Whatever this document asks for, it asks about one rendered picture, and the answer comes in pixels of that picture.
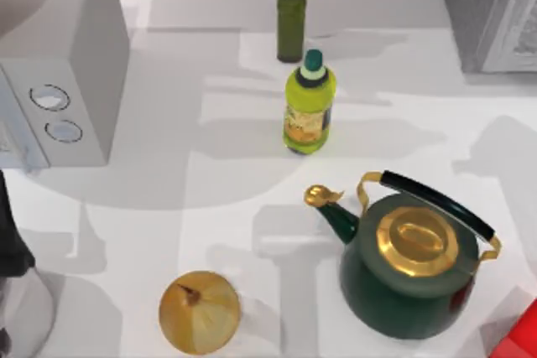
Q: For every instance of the yellow-green bottle with green cap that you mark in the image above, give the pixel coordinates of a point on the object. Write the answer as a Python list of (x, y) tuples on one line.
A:
[(308, 110)]

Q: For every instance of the dark green glass bottle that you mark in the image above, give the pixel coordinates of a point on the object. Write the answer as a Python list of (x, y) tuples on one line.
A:
[(290, 18)]

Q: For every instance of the yellow onion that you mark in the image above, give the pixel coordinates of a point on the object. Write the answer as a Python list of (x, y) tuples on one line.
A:
[(199, 318)]

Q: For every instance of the green kettle with gold lid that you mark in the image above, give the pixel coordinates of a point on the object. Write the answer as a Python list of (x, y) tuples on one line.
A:
[(403, 274)]

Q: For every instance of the small round microwave knob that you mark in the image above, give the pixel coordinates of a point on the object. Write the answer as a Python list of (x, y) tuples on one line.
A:
[(64, 131)]

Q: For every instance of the pale microwave oven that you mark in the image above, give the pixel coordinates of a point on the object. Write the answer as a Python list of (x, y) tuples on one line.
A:
[(84, 60)]

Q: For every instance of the large round microwave knob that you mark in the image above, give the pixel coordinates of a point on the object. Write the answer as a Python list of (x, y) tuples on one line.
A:
[(49, 97)]

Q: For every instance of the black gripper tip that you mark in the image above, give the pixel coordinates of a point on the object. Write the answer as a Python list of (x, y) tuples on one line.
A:
[(12, 240)]

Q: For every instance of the red box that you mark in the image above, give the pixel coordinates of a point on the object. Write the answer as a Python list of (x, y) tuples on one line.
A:
[(520, 333)]

